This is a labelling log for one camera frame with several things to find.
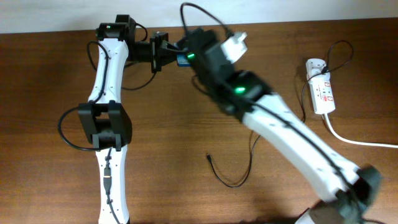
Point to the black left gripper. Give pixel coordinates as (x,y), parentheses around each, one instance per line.
(162,52)

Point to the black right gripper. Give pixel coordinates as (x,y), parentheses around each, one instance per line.
(194,37)

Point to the blue Galaxy smartphone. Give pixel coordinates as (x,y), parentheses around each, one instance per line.
(182,61)

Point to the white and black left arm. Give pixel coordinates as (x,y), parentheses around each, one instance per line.
(105,122)

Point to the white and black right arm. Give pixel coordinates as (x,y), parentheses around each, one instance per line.
(345,191)

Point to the white power strip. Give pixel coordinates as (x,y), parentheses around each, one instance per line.
(322,95)

